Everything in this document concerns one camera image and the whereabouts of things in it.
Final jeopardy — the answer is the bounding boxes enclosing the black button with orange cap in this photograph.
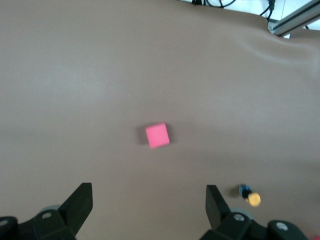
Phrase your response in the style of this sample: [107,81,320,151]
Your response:
[237,184,262,208]

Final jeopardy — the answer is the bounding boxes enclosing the pink foam cube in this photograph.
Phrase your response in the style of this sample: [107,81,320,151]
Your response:
[145,121,171,150]

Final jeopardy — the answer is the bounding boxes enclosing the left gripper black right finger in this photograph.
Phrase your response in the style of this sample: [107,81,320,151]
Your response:
[200,184,307,240]

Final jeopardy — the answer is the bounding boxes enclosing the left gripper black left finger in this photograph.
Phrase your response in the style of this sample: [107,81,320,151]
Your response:
[0,182,94,240]

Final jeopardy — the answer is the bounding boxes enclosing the aluminium camera mount post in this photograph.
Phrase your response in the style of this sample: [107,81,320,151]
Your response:
[268,0,320,38]

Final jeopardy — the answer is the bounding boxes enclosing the brown table mat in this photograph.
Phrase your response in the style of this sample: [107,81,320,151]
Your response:
[0,0,320,240]

